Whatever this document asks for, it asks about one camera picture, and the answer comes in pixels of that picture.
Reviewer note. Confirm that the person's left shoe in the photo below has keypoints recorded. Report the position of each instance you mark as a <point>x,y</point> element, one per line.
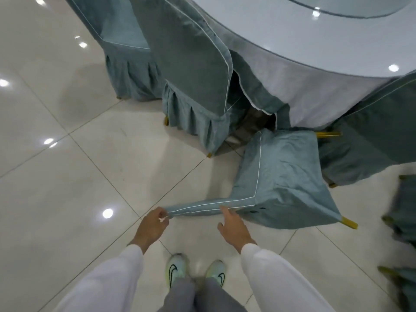
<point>177,269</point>

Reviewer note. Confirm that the round white clothed table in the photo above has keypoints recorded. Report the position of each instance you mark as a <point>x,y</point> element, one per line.
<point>292,38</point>

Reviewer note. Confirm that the person's right forearm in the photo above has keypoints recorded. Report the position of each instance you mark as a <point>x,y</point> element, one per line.
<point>282,282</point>

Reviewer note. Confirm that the person's grey trousers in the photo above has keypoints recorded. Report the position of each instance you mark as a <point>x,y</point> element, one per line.
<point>195,298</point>

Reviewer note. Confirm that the person's shoe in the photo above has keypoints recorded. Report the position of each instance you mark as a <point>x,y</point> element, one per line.
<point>177,269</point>
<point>216,272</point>

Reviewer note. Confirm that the person's left forearm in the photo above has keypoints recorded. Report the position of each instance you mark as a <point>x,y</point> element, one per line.
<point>100,282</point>

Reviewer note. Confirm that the teal covered chair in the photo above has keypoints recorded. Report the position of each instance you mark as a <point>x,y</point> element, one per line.
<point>373,142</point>
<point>404,211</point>
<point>123,25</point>
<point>406,289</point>
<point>286,175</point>
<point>188,61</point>

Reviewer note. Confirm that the person's right hand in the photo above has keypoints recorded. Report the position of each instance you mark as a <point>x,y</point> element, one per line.
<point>235,232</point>

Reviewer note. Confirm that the round glass turntable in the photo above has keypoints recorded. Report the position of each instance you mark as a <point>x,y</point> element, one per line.
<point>341,4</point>

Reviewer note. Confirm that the person's right shoe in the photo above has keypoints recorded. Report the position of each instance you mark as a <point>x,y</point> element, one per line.
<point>216,272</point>

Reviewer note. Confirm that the person's left hand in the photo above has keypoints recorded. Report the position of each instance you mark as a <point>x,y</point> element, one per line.
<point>151,227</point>

